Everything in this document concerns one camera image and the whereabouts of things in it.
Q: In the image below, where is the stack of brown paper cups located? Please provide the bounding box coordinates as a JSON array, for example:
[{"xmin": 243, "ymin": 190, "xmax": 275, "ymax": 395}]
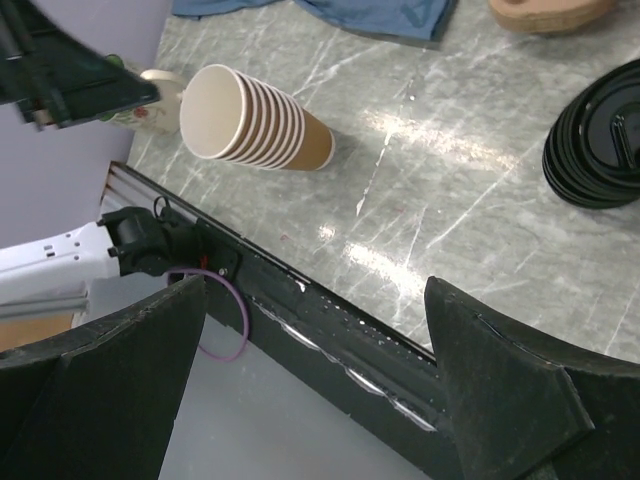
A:
[{"xmin": 219, "ymin": 69, "xmax": 336, "ymax": 174}]

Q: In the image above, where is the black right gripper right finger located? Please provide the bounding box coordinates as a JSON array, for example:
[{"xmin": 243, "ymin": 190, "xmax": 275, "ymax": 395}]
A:
[{"xmin": 424, "ymin": 277, "xmax": 639, "ymax": 479}]

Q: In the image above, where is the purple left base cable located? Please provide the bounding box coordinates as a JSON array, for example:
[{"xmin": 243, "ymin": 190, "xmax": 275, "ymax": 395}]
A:
[{"xmin": 167, "ymin": 267, "xmax": 250, "ymax": 361}]

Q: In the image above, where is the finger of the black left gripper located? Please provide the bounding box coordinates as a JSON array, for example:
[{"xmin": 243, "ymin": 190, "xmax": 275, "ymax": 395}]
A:
[{"xmin": 1, "ymin": 1, "xmax": 160, "ymax": 130}]

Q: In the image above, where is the aluminium frame rail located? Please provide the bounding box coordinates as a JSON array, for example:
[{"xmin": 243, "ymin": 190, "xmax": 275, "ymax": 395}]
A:
[{"xmin": 1, "ymin": 295, "xmax": 88, "ymax": 323}]

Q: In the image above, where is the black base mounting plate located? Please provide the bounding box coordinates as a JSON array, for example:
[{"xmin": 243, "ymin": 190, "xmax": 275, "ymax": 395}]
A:
[{"xmin": 153, "ymin": 198, "xmax": 463, "ymax": 479}]

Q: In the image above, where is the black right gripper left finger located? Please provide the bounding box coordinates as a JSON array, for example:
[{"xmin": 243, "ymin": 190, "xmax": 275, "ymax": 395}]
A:
[{"xmin": 1, "ymin": 277, "xmax": 206, "ymax": 480}]

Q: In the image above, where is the blue alphabet cloth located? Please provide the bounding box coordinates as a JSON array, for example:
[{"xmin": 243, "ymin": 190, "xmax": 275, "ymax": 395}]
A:
[{"xmin": 171, "ymin": 0, "xmax": 457, "ymax": 42}]

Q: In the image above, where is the brown pulp cup carrier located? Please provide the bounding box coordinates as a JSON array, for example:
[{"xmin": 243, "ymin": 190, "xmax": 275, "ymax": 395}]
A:
[{"xmin": 488, "ymin": 0, "xmax": 616, "ymax": 34}]

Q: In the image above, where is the brown paper cup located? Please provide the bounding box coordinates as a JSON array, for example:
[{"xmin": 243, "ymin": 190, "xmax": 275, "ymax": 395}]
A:
[{"xmin": 179, "ymin": 64, "xmax": 248, "ymax": 159}]

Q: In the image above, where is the stack of black lids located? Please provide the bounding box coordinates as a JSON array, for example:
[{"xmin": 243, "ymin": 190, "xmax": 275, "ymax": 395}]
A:
[{"xmin": 542, "ymin": 60, "xmax": 639, "ymax": 210}]

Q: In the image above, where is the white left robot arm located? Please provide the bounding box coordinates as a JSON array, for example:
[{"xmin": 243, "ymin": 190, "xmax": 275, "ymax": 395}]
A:
[{"xmin": 1, "ymin": 1, "xmax": 205, "ymax": 303}]

